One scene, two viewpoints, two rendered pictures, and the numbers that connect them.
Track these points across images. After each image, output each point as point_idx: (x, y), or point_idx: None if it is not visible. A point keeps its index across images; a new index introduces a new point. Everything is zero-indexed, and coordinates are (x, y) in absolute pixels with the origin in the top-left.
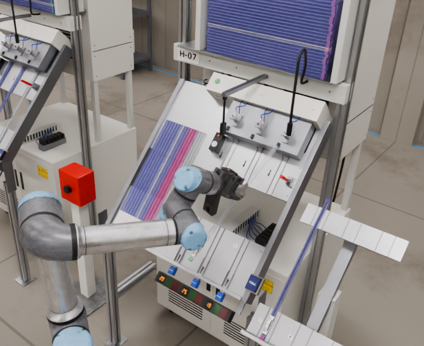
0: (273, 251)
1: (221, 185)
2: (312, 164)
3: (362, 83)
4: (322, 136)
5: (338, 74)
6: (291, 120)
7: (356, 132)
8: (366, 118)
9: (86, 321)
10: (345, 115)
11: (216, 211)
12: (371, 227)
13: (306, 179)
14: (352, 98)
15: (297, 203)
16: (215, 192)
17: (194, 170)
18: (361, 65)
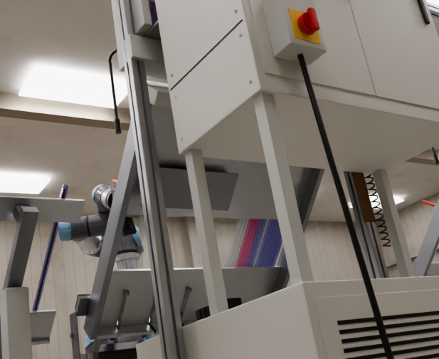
0: (100, 273)
1: (107, 198)
2: (124, 159)
3: (183, 15)
4: (131, 120)
5: (117, 44)
6: (115, 116)
7: (212, 90)
8: (233, 53)
9: (127, 337)
10: (127, 81)
11: (122, 231)
12: (3, 196)
13: (122, 180)
14: (169, 48)
15: (117, 213)
16: (105, 204)
17: (99, 185)
18: (166, 0)
